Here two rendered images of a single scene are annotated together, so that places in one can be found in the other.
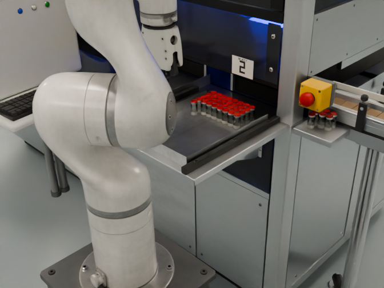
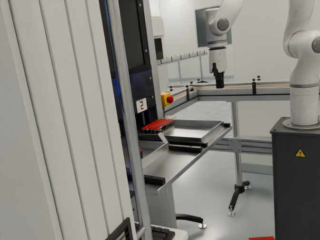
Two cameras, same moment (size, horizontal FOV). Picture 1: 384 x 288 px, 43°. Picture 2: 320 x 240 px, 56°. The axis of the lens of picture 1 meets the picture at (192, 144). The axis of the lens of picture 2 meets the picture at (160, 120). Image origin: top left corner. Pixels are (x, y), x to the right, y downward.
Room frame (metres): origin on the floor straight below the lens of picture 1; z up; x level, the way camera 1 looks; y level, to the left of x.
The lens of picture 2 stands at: (1.66, 1.31, 1.30)
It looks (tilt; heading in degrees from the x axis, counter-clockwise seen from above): 14 degrees down; 258
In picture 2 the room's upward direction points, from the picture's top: 7 degrees counter-clockwise
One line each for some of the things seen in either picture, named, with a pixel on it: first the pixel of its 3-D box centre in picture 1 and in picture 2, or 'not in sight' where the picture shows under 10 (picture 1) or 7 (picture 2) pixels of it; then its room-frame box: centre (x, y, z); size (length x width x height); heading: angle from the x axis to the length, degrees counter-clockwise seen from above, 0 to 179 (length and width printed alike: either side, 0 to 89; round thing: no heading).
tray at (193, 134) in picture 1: (197, 124); (180, 130); (1.29, -0.02, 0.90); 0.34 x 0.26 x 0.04; 134
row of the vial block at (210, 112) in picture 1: (217, 112); (164, 128); (1.35, -0.08, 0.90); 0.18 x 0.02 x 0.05; 44
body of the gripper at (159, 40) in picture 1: (160, 43); (218, 59); (1.10, 0.07, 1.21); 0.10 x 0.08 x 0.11; 45
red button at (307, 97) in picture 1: (307, 99); (169, 99); (1.24, -0.33, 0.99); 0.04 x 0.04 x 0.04; 45
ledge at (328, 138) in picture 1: (323, 129); (160, 119); (1.29, -0.40, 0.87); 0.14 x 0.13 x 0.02; 135
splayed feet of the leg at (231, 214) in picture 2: not in sight; (239, 193); (0.64, -0.73, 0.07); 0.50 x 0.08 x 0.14; 45
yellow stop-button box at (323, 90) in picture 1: (316, 94); (163, 99); (1.27, -0.36, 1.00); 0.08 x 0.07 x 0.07; 135
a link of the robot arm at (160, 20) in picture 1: (159, 16); (217, 44); (1.10, 0.07, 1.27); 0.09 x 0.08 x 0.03; 45
